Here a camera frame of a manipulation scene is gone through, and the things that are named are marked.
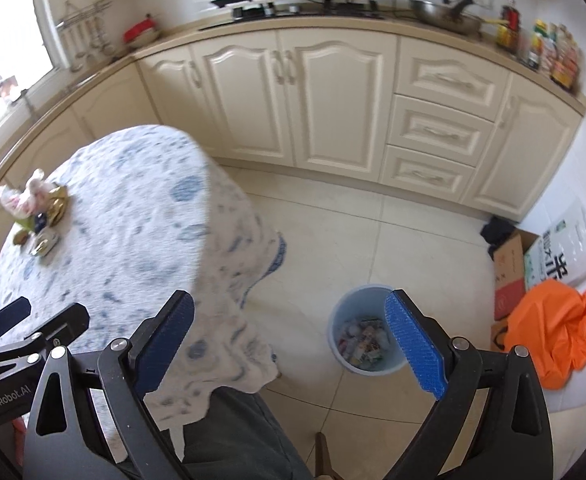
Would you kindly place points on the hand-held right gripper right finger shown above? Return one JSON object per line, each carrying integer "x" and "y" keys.
{"x": 415, "y": 345}

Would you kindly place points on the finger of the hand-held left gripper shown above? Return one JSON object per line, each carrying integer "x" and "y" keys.
{"x": 10, "y": 316}
{"x": 68, "y": 322}

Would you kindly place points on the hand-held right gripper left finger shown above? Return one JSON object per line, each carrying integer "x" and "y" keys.
{"x": 165, "y": 340}

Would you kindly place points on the pile of snack wrappers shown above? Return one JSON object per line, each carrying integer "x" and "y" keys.
{"x": 365, "y": 340}

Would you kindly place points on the blue plastic waste bin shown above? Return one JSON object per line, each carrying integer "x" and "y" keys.
{"x": 340, "y": 320}

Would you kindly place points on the white and gold wrapper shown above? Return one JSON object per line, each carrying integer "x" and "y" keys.
{"x": 45, "y": 244}

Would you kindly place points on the green wrapper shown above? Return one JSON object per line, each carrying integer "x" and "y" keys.
{"x": 25, "y": 222}

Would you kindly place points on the gold foil wrapper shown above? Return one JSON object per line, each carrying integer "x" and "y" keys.
{"x": 57, "y": 205}

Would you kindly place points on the plain brown cardboard box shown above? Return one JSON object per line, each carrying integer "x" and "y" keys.
{"x": 498, "y": 335}

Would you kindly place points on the red and brown cardboard box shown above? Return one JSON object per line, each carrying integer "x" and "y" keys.
{"x": 510, "y": 275}

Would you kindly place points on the person's grey trouser leg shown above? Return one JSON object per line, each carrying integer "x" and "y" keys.
{"x": 243, "y": 435}

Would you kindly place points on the blue floral white tablecloth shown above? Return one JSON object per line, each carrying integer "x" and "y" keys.
{"x": 123, "y": 210}

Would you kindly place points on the dark cloth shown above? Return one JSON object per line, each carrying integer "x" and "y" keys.
{"x": 495, "y": 232}

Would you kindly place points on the orange plastic bag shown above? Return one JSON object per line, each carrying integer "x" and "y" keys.
{"x": 553, "y": 330}

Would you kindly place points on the cream cabinet drawer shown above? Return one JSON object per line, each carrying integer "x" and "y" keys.
{"x": 448, "y": 77}
{"x": 425, "y": 170}
{"x": 438, "y": 130}

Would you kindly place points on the white rice bag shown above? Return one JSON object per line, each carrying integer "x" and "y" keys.
{"x": 568, "y": 250}

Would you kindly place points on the cream side cabinet unit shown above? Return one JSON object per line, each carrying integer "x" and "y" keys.
{"x": 113, "y": 105}

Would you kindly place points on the cream cabinet door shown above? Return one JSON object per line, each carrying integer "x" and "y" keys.
{"x": 238, "y": 95}
{"x": 338, "y": 100}
{"x": 173, "y": 95}
{"x": 523, "y": 150}

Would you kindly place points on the small pink object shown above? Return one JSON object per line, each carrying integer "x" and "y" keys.
{"x": 9, "y": 91}

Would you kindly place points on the hanging utensil rack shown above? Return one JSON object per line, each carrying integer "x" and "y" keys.
{"x": 80, "y": 55}

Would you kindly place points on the kitchen window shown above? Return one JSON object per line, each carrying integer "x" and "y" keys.
{"x": 13, "y": 20}

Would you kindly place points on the red lidded pot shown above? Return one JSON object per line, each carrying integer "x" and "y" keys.
{"x": 140, "y": 30}

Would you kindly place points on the cream kitchen cabinets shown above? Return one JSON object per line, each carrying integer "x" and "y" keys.
{"x": 183, "y": 30}

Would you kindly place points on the row of seasoning bottles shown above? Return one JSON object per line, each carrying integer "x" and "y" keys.
{"x": 558, "y": 57}

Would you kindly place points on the dark sauce bottle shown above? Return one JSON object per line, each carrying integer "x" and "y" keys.
{"x": 507, "y": 30}

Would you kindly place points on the black gas stove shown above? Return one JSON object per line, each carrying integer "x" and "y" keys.
{"x": 253, "y": 21}

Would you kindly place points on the dark wooden chair post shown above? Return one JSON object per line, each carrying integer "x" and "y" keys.
{"x": 323, "y": 455}

